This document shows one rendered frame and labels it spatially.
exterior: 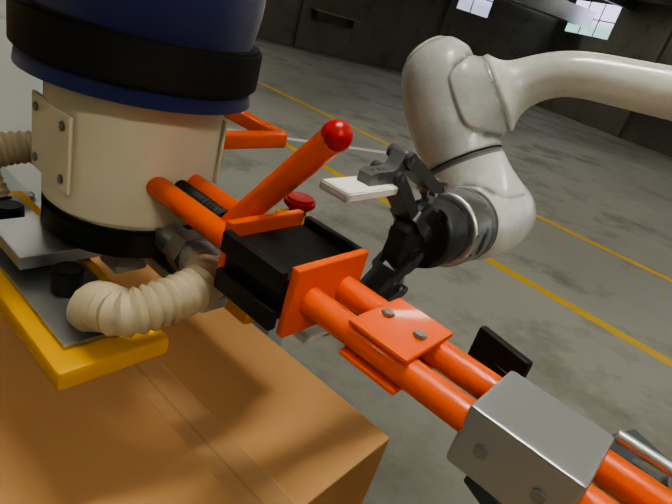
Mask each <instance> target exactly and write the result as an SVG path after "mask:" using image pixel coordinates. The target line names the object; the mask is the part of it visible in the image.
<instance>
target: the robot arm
mask: <svg viewBox="0 0 672 504"><path fill-rule="evenodd" d="M401 92H402V100H403V106H404V111H405V115H406V119H407V123H408V127H409V130H410V134H411V137H412V140H413V143H414V145H415V148H416V150H417V153H418V155H419V157H420V158H419V157H418V156H417V154H415V153H413V152H411V151H409V150H407V149H405V148H403V147H400V146H398V145H396V144H394V143H391V144H390V145H389V146H388V148H387V151H386V155H387V156H388V158H387V160H386V162H385V163H382V162H380V161H378V160H373V161H372V163H371V164H370V166H365V167H362V168H361V169H359V173H358V176H351V177H341V178H330V179H322V180H321V181H320V185H319V187H320V188H321V189H322V190H324V191H326V192H328V193H329V194H331V195H333V196H335V197H336V198H338V199H340V200H342V201H343V202H345V203H346V202H352V201H359V200H365V199H372V198H378V197H385V196H386V197H387V199H388V201H389V203H390V205H391V208H390V212H391V214H392V216H393V218H394V224H393V225H391V227H390V230H389V233H388V238H387V241H386V243H385V245H384V247H383V250H382V251H381V252H380V253H379V254H378V255H377V256H376V257H375V258H374V259H373V261H372V268H371V269H370V270H369V271H368V272H367V273H366V274H365V275H364V277H363V278H362V279H361V280H360V281H359V282H361V283H362V284H364V285H365V286H367V287H368V288H370V289H371V290H373V291H374V292H376V293H377V294H379V295H380V296H381V297H383V298H384V299H386V300H387V301H389V302H390V301H392V300H395V299H397V298H401V297H403V296H404V295H405V294H406V293H407V291H408V287H406V286H405V285H403V282H404V278H405V275H408V274H410V273H411V272H412V271H413V270H414V269H416V268H434V267H437V266H440V267H454V266H457V265H460V264H462V263H465V262H467V261H471V260H483V259H488V258H493V257H495V256H498V255H501V254H503V253H505V252H507V251H509V250H510V249H512V248H513V247H515V246H516V245H517V244H519V243H520V242H521V241H522V240H523V239H524V238H525V237H526V236H527V235H528V234H529V232H530V231H531V229H532V227H533V225H534V223H535V220H536V204H535V201H534V199H533V197H532V195H531V193H530V191H529V190H528V189H527V187H526V186H525V185H524V184H523V183H522V181H521V180H520V179H519V178H518V176H517V175H516V173H515V172H514V170H513V169H512V167H511V165H510V163H509V161H508V159H507V157H506V155H505V152H504V150H503V147H502V144H501V140H500V139H501V138H503V137H504V135H505V134H507V133H508V132H510V131H512V130H514V128H515V125H516V123H517V121H518V119H519V117H520V116H521V115H522V114H523V112H525V111H526V110H527V109H528V108H530V107H531V106H533V105H535V104H537V103H539V102H541V101H544V100H548V99H552V98H559V97H572V98H579V99H585V100H590V101H594V102H598V103H602V104H606V105H610V106H614V107H618V108H622V109H626V110H630V111H634V112H638V113H641V114H645V115H649V116H653V117H657V118H661V119H665V120H669V121H672V66H670V65H665V64H659V63H654V62H648V61H643V60H637V59H632V58H626V57H621V56H615V55H609V54H603V53H596V52H587V51H556V52H547V53H541V54H536V55H531V56H527V57H523V58H519V59H514V60H500V59H497V58H494V57H493V56H491V55H489V54H486V55H484V56H476V55H473V53H472V51H471V49H470V47H469V46H468V45H467V44H465V43H464V42H462V41H460V40H459V39H457V38H455V37H452V36H436V37H432V38H430V39H428V40H426V41H424V42H423V43H421V44H420V45H418V46H417V47H416V48H415V49H414V50H413V51H412V52H411V53H410V54H409V56H408V57H407V60H406V63H405V65H404V67H403V70H402V75H401ZM421 160H422V161H421ZM406 176H407V177H408V178H409V179H410V180H411V181H412V182H413V183H415V184H417V185H416V189H418V190H420V191H419V193H420V194H421V199H418V200H416V201H415V198H414V196H413V193H412V190H411V188H410V185H409V182H408V180H407V177H406ZM385 260H386V261H387V262H388V263H389V265H390V266H391V267H392V268H393V269H394V270H395V271H394V270H392V269H391V268H389V267H387V266H386V265H384V264H383V263H384V261H385Z"/></svg>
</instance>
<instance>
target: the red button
mask: <svg viewBox="0 0 672 504"><path fill-rule="evenodd" d="M283 201H284V203H285V204H286V205H287V206H288V207H289V209H288V210H295V209H300V210H302V211H304V216H303V217H305V216H306V212H309V211H311V210H313V209H314V208H315V206H316V202H315V200H314V199H313V197H311V196H310V195H308V194H305V193H302V192H296V191H292V192H291V193H289V194H288V195H287V196H286V197H284V200H283Z"/></svg>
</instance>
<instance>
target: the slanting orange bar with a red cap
mask: <svg viewBox="0 0 672 504"><path fill-rule="evenodd" d="M352 140H353V132H352V128H351V127H350V125H349V124H348V123H347V122H346V121H344V120H341V119H332V120H329V121H328V122H327V123H326V124H324V126H323V127H322V129H321V130H319V131H318V132H317V133H316V134H315V135H314V136H313V137H311V138H310V139H309V140H308V141H307V142H306V143H305V144H304V145H302V146H301V147H300V148H299V149H298V150H297V151H296V152H294V153H293V154H292V155H291V156H290V157H289V158H288V159H287V160H285V161H284V162H283V163H282V164H281V165H280V166H279V167H277V168H276V169H275V170H274V171H273V172H272V173H271V174H270V175H268V176H267V177H266V178H265V179H264V180H263V181H262V182H260V183H259V184H258V185H257V186H256V187H255V188H254V189H253V190H251V191H250V192H249V193H248V194H247V195H246V196H245V197H243V198H242V199H241V200H240V201H239V202H238V203H237V204H236V205H234V206H233V207H232V208H231V209H230V210H229V211H228V212H226V213H225V214H224V215H223V216H222V217H221V218H222V219H223V220H224V221H227V220H230V219H237V218H243V217H249V216H256V215H262V214H265V213H266V212H267V211H268V210H270V209H271V208H272V207H273V206H275V205H276V204H277V203H278V202H280V201H281V200H282V199H283V198H284V197H286V196H287V195H288V194H289V193H291V192H292V191H293V190H294V189H296V188H297V187H298V186H299V185H301V184H302V183H303V182H304V181H306V180H307V179H308V178H309V177H311V176H312V175H313V174H314V173H316V172H317V171H318V170H319V169H321V168H322V167H323V166H324V165H326V164H327V163H328V162H329V161H331V160H332V159H333V158H334V157H336V156H337V155H338V154H339V153H341V152H342V151H345V150H346V149H347V148H348V147H349V146H350V144H351V142H352Z"/></svg>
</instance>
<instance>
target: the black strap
mask: <svg viewBox="0 0 672 504"><path fill-rule="evenodd" d="M6 36H7V38H8V40H9V41H10V42H11V43H12V44H13V45H14V46H15V47H16V48H17V49H19V50H20V51H22V52H24V53H25V54H27V55H29V56H31V57H33V58H36V59H38V60H40V61H43V62H45V63H48V64H50V65H53V66H56V67H59V68H61V69H65V70H68V71H71V72H74V73H77V74H81V75H84V76H88V77H91V78H95V79H99V80H102V81H107V82H111V83H115V84H119V85H124V86H128V87H133V88H138V89H143V90H148V91H154V92H160V93H166V94H172V95H180V96H188V97H198V98H211V99H235V98H242V97H246V96H249V95H250V94H252V93H254V92H255V91H256V87H257V82H258V77H259V72H260V67H261V61H262V53H261V52H260V50H259V48H258V47H256V46H254V45H253V47H252V49H251V51H250V52H225V51H217V50H209V49H203V48H198V47H192V46H186V45H180V44H175V43H170V42H165V41H160V40H155V39H151V38H147V37H143V36H139V35H135V34H131V33H127V32H123V31H120V30H116V29H112V28H108V27H104V26H101V25H97V24H94V23H90V22H87V21H83V20H81V19H78V18H75V17H72V16H70V15H67V14H64V13H62V12H59V11H57V10H54V9H52V8H49V7H47V6H45V5H42V4H40V3H39V2H37V1H35V0H6Z"/></svg>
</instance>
